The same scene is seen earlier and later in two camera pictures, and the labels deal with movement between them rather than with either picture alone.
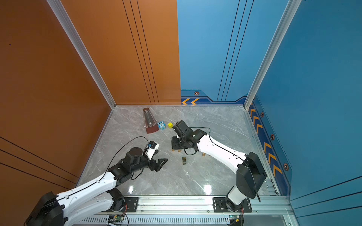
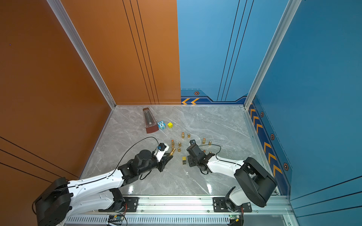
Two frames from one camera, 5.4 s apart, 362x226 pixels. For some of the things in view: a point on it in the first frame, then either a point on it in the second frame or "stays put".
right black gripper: [174, 145] → [190, 163]
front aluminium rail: [267, 210] stays put
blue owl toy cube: [161, 125] stays put
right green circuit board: [233, 218] stays put
